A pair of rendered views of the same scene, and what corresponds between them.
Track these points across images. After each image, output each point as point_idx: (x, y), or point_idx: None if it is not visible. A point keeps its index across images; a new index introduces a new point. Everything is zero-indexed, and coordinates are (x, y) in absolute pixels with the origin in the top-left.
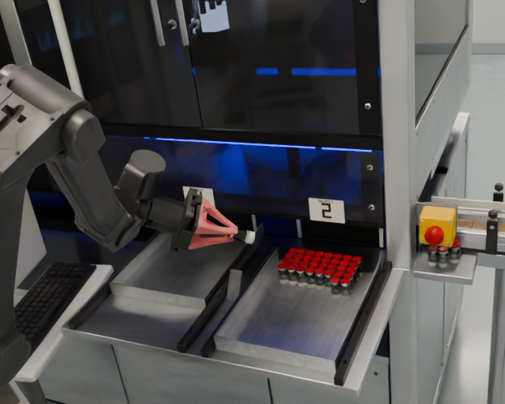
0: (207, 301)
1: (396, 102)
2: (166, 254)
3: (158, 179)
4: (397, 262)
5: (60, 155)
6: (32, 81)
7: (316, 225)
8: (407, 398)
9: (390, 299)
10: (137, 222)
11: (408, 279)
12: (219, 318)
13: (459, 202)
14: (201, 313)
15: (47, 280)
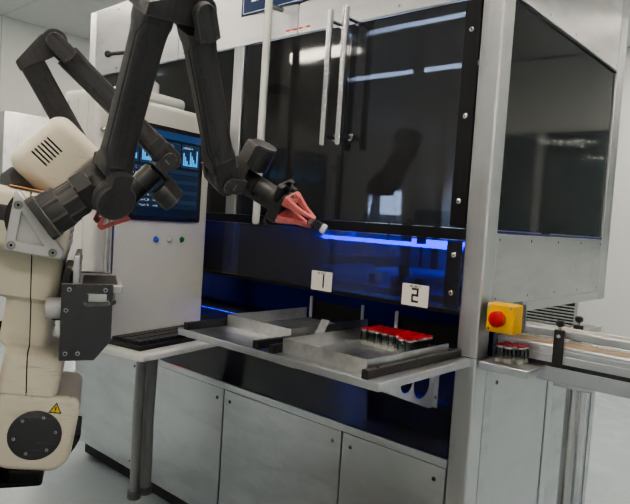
0: (293, 334)
1: (479, 196)
2: (282, 322)
3: (267, 157)
4: (465, 350)
5: (191, 37)
6: None
7: (410, 324)
8: None
9: (445, 364)
10: (243, 180)
11: (473, 369)
12: None
13: (540, 326)
14: (284, 336)
15: None
